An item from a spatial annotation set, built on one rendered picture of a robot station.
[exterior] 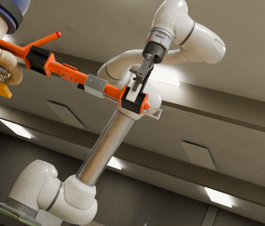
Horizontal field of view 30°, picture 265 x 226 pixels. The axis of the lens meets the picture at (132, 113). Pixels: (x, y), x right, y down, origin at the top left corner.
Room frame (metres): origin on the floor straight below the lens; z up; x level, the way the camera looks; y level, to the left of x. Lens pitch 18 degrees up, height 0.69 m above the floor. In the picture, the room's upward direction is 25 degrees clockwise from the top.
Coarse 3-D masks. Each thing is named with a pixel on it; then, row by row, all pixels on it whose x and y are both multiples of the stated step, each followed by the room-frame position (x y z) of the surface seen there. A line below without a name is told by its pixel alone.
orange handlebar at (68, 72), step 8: (0, 40) 1.58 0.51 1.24; (0, 48) 1.62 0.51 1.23; (8, 48) 1.58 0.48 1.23; (16, 48) 1.57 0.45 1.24; (56, 64) 1.55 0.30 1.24; (64, 64) 1.55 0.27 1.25; (56, 72) 1.60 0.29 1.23; (64, 72) 1.55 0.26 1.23; (72, 72) 1.55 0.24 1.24; (80, 72) 1.55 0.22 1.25; (72, 80) 1.59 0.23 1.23; (80, 80) 1.58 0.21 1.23; (112, 88) 1.53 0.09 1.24; (112, 96) 1.58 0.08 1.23
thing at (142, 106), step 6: (126, 90) 1.52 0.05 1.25; (120, 96) 1.51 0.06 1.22; (138, 96) 1.52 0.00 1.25; (144, 96) 1.52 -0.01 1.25; (120, 102) 1.56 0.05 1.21; (126, 102) 1.53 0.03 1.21; (132, 102) 1.51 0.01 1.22; (138, 102) 1.52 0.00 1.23; (144, 102) 1.50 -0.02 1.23; (132, 108) 1.56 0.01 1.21; (138, 108) 1.53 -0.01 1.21
